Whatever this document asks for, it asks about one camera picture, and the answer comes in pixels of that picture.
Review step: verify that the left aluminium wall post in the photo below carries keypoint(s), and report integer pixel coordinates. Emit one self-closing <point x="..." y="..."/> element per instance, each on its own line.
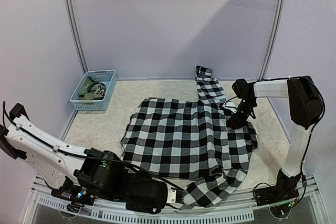
<point x="75" y="35"/>

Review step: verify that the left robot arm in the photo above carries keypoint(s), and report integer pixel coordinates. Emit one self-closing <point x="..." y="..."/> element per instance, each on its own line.
<point x="82" y="175"/>

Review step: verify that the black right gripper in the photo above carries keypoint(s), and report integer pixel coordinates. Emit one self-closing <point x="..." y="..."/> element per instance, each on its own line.
<point x="237" y="120"/>

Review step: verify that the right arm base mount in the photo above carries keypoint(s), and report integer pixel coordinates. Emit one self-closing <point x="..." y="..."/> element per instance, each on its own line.
<point x="264" y="194"/>

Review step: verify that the aluminium wall post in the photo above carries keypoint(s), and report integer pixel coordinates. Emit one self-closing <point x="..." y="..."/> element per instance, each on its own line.
<point x="272" y="39"/>
<point x="75" y="35"/>

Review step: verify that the black white checked shirt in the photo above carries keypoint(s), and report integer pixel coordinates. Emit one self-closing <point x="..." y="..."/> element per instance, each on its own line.
<point x="190" y="140"/>

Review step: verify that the green garment in basket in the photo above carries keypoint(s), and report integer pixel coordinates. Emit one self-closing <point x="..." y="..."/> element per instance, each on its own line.
<point x="92" y="90"/>

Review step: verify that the right aluminium wall post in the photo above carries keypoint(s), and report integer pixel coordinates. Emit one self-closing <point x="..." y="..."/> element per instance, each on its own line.
<point x="272" y="39"/>

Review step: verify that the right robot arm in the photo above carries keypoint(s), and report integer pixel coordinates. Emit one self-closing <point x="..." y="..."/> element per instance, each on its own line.
<point x="306" y="107"/>

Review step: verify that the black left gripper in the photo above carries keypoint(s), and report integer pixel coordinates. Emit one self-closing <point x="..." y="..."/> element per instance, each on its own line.
<point x="148" y="210"/>

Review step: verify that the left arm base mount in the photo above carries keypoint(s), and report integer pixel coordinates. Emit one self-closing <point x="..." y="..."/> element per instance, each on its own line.
<point x="77" y="196"/>

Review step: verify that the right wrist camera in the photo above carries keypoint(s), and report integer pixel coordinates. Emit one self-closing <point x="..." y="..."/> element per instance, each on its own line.
<point x="229" y="105"/>

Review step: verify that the light blue plastic basket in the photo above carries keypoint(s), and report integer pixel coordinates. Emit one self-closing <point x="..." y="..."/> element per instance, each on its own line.
<point x="108" y="77"/>

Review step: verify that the front aluminium rail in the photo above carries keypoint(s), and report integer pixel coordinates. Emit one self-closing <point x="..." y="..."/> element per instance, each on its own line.
<point x="240" y="207"/>

